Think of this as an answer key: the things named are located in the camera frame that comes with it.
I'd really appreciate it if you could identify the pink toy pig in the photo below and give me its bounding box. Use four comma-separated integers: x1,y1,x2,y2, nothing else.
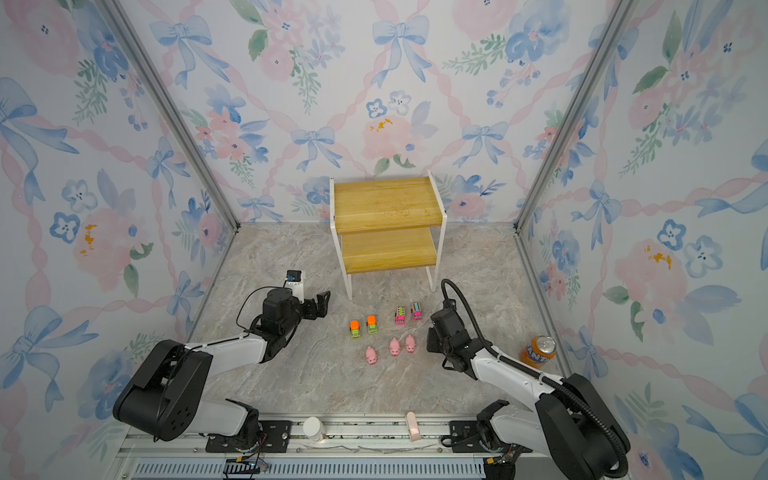
365,346,378,365
389,338,401,357
405,335,417,353

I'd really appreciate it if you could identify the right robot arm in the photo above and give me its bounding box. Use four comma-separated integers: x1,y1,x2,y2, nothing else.
427,299,631,479

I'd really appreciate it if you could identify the pink teal toy truck right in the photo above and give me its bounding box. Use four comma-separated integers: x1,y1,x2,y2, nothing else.
410,302,423,321

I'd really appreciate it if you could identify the pink green toy truck left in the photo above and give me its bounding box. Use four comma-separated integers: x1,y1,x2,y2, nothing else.
395,306,406,326

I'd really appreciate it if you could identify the orange green toy truck left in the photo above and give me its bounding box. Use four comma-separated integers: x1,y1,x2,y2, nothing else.
349,320,361,339

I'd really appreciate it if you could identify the orange green toy truck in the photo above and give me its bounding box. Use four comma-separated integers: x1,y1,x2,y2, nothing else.
349,320,361,339
366,315,379,334

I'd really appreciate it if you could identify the orange green toy truck right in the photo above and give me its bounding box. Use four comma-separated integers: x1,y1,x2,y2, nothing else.
366,315,379,334

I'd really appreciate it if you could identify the pink eraser block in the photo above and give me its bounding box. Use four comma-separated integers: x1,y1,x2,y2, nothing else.
405,412,422,442

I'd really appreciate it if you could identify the orange soda can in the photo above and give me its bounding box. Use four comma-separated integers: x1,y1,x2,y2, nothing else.
519,335,557,369

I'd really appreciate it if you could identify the white round cap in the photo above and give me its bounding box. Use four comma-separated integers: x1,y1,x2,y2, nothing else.
302,416,326,442

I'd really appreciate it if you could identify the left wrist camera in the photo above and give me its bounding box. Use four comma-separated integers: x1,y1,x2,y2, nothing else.
284,270,305,302

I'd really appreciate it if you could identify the white frame wooden shelf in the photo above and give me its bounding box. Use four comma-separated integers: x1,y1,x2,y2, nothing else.
329,172,448,299

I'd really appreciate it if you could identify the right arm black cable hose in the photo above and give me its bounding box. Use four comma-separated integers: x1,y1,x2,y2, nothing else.
440,278,630,475

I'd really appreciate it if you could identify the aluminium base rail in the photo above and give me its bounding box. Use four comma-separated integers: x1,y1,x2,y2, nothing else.
106,414,563,479

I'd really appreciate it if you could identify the aluminium corner post left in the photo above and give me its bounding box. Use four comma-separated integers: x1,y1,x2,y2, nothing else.
95,0,240,232

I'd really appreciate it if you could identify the aluminium corner post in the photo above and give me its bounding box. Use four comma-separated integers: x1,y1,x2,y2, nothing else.
95,0,240,232
514,0,636,236

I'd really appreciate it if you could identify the aluminium corner post right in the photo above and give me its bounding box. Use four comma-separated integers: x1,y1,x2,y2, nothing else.
514,0,636,236

